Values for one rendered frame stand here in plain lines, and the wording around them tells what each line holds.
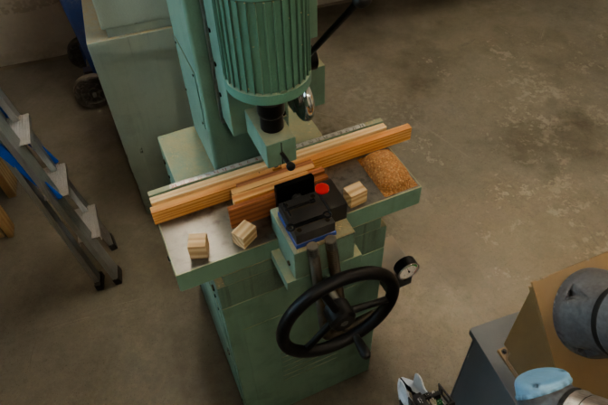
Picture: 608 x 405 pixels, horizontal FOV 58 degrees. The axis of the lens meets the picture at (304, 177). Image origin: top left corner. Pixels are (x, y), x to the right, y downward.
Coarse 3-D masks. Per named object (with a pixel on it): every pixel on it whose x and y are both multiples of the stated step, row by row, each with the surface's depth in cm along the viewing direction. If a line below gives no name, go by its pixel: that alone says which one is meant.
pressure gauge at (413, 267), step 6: (402, 258) 142; (408, 258) 142; (396, 264) 142; (402, 264) 141; (408, 264) 141; (414, 264) 141; (396, 270) 142; (402, 270) 140; (414, 270) 144; (402, 276) 143; (408, 276) 144
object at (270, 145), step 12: (252, 108) 126; (252, 120) 123; (252, 132) 125; (264, 132) 120; (288, 132) 120; (264, 144) 118; (276, 144) 118; (288, 144) 119; (264, 156) 121; (276, 156) 120; (288, 156) 122
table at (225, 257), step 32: (352, 160) 137; (416, 192) 131; (160, 224) 125; (192, 224) 124; (224, 224) 124; (256, 224) 124; (352, 224) 129; (224, 256) 118; (256, 256) 122; (288, 288) 118
